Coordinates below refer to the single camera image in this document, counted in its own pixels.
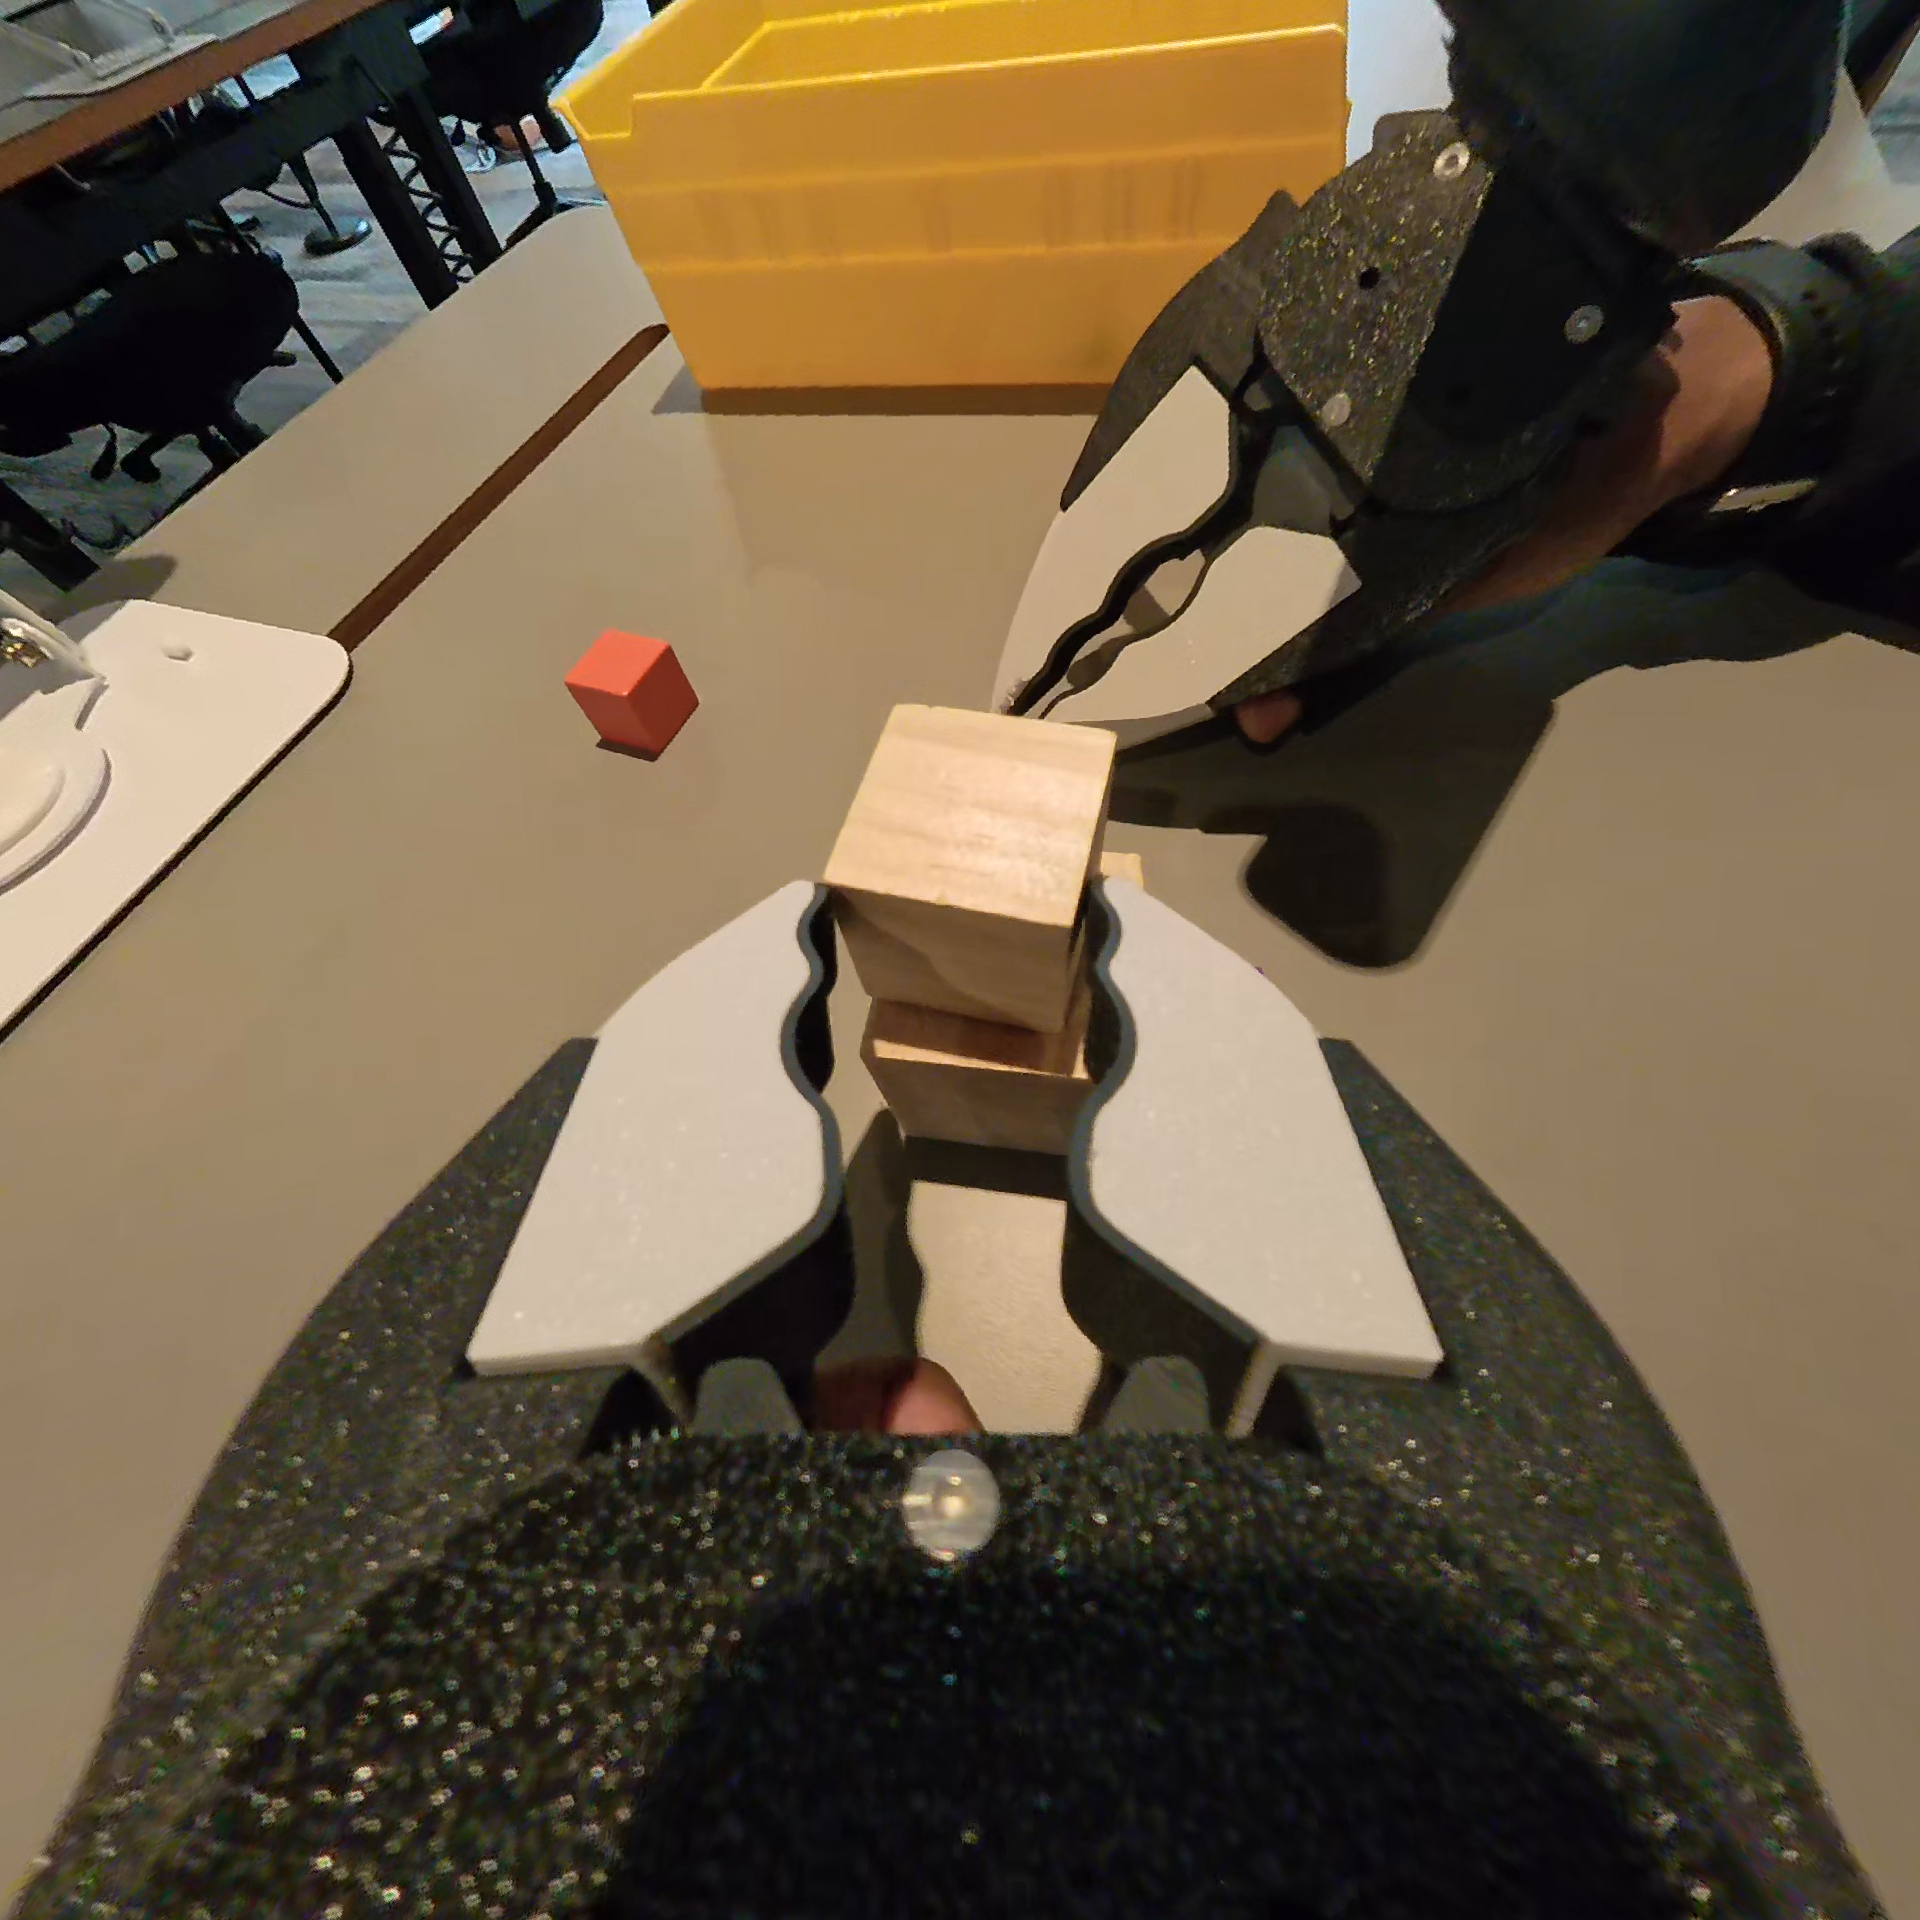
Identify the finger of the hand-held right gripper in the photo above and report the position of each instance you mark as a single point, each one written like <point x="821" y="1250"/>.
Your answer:
<point x="1089" y="556"/>
<point x="1261" y="600"/>

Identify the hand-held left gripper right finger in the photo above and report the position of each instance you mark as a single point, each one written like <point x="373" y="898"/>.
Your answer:
<point x="1245" y="1156"/>

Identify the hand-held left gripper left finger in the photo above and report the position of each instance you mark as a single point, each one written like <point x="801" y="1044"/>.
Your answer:
<point x="676" y="1142"/>

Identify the large light wooden cube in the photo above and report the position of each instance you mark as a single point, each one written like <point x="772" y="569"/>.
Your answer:
<point x="974" y="839"/>

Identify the red wooden cube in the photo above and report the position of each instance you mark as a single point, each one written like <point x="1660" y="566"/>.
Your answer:
<point x="623" y="681"/>

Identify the person's right forearm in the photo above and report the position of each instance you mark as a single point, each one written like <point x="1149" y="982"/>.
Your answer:
<point x="1881" y="511"/>

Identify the person's right hand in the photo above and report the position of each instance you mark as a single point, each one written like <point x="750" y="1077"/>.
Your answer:
<point x="1694" y="421"/>

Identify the yellow plastic bin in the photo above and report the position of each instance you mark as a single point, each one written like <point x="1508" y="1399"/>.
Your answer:
<point x="960" y="224"/>

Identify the black wristwatch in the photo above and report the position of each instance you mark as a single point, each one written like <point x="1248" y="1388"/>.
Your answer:
<point x="1816" y="346"/>

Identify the black office chair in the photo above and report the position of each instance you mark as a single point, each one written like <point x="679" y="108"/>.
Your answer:
<point x="510" y="61"/>
<point x="149" y="346"/>

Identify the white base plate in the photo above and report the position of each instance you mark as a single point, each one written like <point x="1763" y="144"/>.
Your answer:
<point x="182" y="750"/>

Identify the brown desk with dark frame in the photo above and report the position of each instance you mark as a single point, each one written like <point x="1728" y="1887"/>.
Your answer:
<point x="182" y="120"/>

